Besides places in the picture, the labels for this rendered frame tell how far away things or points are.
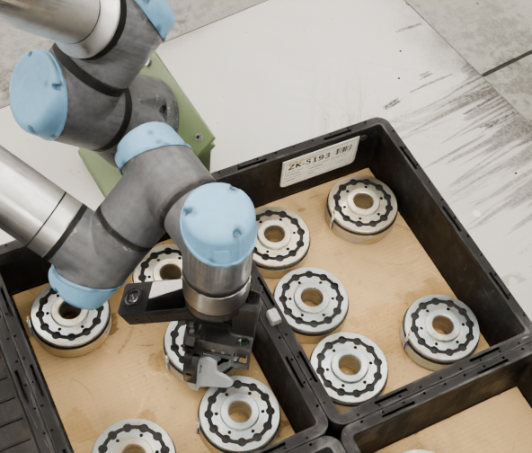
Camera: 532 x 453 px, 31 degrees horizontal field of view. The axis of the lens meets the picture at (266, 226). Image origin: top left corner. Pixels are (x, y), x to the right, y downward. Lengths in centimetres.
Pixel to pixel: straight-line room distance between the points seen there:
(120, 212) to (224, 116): 69
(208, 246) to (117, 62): 44
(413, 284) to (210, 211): 50
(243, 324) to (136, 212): 18
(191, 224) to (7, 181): 22
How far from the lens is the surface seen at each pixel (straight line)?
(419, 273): 138
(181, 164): 100
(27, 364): 118
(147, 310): 112
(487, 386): 126
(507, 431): 130
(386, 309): 134
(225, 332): 112
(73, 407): 126
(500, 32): 300
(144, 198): 101
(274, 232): 136
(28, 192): 105
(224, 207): 95
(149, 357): 128
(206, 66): 177
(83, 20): 124
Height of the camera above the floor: 197
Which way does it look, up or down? 55 degrees down
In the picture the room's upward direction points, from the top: 7 degrees clockwise
